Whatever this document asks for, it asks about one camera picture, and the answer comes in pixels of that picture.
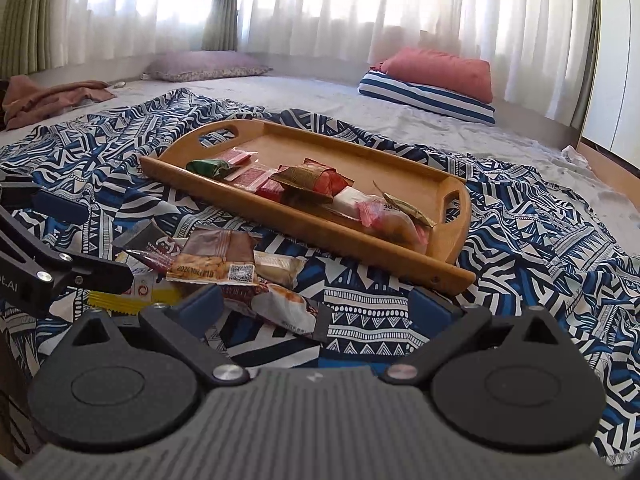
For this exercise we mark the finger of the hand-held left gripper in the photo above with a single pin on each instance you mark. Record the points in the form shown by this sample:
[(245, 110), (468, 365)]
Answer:
[(60, 210), (95, 272)]

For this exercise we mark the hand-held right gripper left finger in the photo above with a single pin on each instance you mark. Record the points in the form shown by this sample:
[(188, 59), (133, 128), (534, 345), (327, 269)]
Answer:
[(205, 306)]

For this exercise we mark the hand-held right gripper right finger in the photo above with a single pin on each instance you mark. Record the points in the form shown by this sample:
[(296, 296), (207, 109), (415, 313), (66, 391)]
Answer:
[(425, 307)]

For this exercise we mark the brown labelled nut packet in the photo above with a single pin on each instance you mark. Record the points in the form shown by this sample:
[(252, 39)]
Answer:
[(215, 260)]

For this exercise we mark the pink clear bun packet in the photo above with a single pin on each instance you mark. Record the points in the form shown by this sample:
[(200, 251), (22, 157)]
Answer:
[(400, 234)]

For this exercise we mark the white brown snack packet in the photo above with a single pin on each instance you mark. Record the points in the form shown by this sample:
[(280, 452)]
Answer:
[(285, 310)]

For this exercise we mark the olive gold snack packet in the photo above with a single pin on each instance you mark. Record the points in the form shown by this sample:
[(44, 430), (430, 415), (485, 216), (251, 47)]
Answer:
[(412, 210)]

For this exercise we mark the white pink snack packet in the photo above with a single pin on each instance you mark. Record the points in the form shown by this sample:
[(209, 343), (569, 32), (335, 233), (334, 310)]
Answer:
[(347, 202)]

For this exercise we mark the small red snack packet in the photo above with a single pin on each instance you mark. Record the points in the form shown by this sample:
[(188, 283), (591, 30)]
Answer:
[(270, 191)]

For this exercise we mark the dark red snack bar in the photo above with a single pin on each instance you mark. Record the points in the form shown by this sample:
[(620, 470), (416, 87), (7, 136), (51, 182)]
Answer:
[(250, 178)]

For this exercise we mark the green snack packet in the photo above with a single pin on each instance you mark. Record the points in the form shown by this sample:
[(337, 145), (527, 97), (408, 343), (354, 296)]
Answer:
[(207, 166)]

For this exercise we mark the pink clear snack packet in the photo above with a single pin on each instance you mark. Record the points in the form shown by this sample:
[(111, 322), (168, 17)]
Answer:
[(235, 156)]

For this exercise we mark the red gold nut packet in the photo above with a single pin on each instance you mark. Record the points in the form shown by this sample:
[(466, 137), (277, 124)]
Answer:
[(310, 180)]

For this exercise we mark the wooden serving tray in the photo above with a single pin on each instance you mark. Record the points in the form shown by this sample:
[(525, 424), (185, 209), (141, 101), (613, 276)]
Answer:
[(325, 160)]

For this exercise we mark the yellow snack packet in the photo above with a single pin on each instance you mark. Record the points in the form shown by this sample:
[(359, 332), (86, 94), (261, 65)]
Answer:
[(140, 287), (130, 300)]

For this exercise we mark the maroon snack packet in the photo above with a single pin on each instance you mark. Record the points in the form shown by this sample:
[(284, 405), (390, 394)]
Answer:
[(150, 256)]

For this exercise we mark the grey snack packet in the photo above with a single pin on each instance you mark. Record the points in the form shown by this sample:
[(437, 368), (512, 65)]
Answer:
[(142, 235)]

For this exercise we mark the beige snack packet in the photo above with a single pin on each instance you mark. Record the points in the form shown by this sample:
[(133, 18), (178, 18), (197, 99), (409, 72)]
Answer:
[(277, 266)]

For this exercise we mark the brown crumpled cloth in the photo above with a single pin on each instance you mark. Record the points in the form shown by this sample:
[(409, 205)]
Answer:
[(45, 97)]

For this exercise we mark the blue white patterned blanket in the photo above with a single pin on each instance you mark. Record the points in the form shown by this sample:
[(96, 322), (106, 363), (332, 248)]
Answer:
[(525, 240)]

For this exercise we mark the green curtain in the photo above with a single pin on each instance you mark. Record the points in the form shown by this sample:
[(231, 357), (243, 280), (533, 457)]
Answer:
[(27, 10), (222, 5)]

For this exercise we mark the purple pillow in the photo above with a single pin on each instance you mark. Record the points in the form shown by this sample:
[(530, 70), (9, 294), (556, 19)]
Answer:
[(205, 66)]

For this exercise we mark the blue white striped pillow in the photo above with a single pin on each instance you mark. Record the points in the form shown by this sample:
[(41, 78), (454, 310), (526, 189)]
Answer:
[(425, 100)]

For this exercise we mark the white crumpled cloth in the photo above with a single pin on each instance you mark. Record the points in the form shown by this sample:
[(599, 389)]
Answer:
[(575, 156)]

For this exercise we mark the red pillow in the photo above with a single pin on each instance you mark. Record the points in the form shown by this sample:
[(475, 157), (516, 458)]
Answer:
[(440, 72)]

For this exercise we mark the white sheer curtain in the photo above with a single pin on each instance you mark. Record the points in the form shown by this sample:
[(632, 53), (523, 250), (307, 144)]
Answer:
[(400, 5)]

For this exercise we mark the white wardrobe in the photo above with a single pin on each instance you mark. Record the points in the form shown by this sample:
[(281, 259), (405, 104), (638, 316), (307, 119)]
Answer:
[(615, 60)]

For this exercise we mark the wooden bed frame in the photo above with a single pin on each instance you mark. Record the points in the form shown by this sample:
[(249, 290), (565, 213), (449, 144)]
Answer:
[(615, 177)]

